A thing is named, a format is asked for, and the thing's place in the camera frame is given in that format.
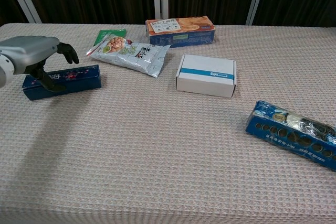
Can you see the white nut snack bag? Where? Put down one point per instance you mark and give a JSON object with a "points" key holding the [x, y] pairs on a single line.
{"points": [[131, 57]]}

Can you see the green snack packet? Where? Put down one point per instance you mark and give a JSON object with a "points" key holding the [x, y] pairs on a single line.
{"points": [[105, 35]]}

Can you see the orange and blue biscuit box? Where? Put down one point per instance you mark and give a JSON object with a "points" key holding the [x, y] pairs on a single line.
{"points": [[181, 33]]}

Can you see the pink waffle tablecloth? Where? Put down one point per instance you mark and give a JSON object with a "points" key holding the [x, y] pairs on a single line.
{"points": [[157, 155]]}

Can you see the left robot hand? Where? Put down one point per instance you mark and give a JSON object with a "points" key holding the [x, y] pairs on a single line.
{"points": [[29, 51]]}

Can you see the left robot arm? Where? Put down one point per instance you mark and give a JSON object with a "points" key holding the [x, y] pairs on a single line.
{"points": [[4, 70]]}

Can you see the white box with blue stripe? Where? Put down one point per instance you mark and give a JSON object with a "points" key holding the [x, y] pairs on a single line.
{"points": [[206, 77]]}

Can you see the blue cookie package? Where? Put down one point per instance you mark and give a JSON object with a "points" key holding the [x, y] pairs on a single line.
{"points": [[288, 140]]}

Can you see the dark blue glasses case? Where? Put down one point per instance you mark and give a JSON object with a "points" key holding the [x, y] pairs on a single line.
{"points": [[78, 82]]}

